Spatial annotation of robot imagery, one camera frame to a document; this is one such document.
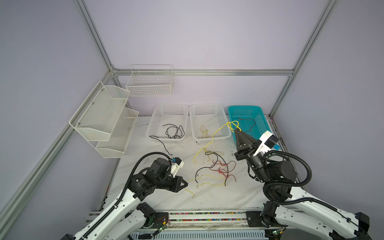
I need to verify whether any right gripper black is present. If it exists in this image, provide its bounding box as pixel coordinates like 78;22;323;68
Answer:
234;128;271;183

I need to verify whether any cable bundle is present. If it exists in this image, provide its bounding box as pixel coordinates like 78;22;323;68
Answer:
183;149;238;199

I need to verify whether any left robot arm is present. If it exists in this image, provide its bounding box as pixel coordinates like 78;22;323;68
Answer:
63;152;188;240

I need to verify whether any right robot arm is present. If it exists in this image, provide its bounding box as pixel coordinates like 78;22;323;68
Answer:
234;128;371;240

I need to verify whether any teal plastic basket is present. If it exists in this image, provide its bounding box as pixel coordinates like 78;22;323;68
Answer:
228;106;271;140

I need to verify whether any middle white plastic basket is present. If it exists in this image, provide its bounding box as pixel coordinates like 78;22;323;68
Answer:
189;103;232;144

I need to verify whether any white plastic basket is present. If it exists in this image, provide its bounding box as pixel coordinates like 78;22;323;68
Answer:
146;104;189;144
189;103;232;144

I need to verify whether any left white plastic basket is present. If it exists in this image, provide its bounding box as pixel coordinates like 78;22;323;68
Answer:
146;104;189;144

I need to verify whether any white mesh two-tier shelf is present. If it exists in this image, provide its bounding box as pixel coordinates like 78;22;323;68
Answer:
69;82;139;159

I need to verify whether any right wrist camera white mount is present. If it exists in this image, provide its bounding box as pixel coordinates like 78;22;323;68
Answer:
253;131;280;156

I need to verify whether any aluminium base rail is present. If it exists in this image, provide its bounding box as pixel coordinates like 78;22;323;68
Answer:
79;207;337;240

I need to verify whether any white wire wall basket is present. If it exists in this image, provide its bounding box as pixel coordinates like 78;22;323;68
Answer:
126;65;175;97

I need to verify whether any aluminium frame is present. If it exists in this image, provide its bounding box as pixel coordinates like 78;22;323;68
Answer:
1;1;328;211

